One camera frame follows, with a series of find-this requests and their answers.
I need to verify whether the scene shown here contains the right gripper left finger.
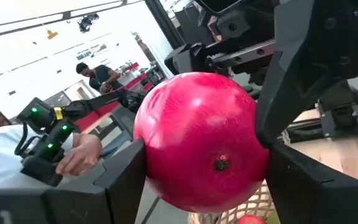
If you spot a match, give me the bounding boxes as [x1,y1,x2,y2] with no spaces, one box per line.
[44,138,149,224]

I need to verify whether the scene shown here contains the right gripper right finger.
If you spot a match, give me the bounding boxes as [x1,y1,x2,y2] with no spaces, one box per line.
[265,142,358,224]

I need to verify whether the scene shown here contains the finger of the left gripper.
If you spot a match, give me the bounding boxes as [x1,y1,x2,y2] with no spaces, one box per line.
[164,42,213,76]
[255,0,358,149]

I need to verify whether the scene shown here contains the red apple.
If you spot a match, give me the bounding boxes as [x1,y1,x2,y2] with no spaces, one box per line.
[236,214,267,224]
[133,72,270,214]

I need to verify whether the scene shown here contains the person's hand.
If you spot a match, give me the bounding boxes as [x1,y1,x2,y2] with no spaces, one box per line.
[55,133,104,177]

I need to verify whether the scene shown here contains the black ceiling light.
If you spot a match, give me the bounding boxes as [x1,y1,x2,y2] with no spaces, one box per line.
[77,12,100,34]

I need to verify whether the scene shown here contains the woven rope basket with handles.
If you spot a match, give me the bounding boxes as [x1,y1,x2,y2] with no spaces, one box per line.
[187,180,276,224]

